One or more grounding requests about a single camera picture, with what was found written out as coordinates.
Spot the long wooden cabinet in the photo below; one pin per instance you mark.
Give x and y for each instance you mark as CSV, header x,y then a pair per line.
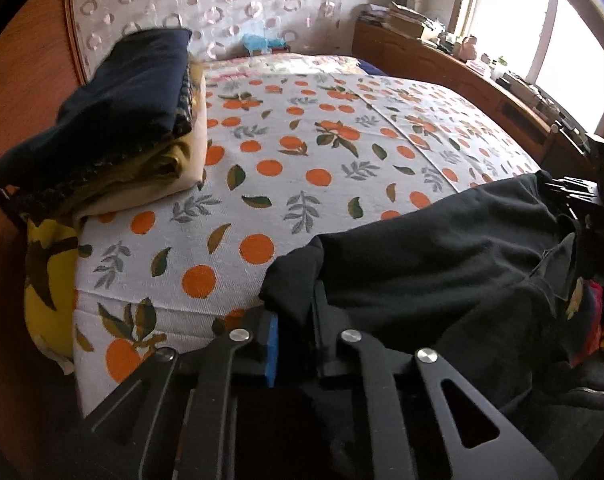
x,y
432,65

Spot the olive folded garment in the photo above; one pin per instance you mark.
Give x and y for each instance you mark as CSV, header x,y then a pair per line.
x,y
151,166

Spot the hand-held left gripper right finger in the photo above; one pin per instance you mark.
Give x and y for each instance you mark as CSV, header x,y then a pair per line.
x,y
332,345

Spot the brown wooden wardrobe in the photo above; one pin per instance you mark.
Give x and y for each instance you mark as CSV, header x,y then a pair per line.
x,y
26,85

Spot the pink figurine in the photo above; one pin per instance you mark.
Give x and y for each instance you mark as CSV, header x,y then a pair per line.
x,y
469,48

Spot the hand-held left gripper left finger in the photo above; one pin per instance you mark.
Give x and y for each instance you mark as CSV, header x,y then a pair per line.
x,y
271,355

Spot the orange fruit print bed sheet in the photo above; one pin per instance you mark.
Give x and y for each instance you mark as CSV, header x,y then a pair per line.
x,y
292,170

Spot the floral quilt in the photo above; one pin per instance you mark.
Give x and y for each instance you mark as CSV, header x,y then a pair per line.
x,y
282,64

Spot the wooden framed window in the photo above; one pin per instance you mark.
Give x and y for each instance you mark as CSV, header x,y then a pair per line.
x,y
502,10

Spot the pile of books and papers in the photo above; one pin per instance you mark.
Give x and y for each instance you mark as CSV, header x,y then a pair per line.
x,y
407,20

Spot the stack of folded clothes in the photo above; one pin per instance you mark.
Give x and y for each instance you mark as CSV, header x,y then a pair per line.
x,y
116,100

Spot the circle patterned sheer curtain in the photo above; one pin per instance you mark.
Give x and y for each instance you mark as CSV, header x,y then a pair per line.
x,y
221,5

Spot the assorted small bottles and boxes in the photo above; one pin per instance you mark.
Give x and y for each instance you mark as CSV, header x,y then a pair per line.
x,y
517,82

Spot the yellow patterned cloth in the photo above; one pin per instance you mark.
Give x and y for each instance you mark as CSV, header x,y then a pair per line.
x,y
46,305

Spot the blue blanket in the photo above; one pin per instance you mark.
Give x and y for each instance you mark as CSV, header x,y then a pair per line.
x,y
369,66

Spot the cream folded garment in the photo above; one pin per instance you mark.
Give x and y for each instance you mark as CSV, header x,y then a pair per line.
x,y
196,120

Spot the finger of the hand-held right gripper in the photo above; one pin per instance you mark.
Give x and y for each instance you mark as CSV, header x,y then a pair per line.
x,y
569,190

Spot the black printed t-shirt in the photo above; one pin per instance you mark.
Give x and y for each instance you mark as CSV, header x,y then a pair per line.
x,y
432,270

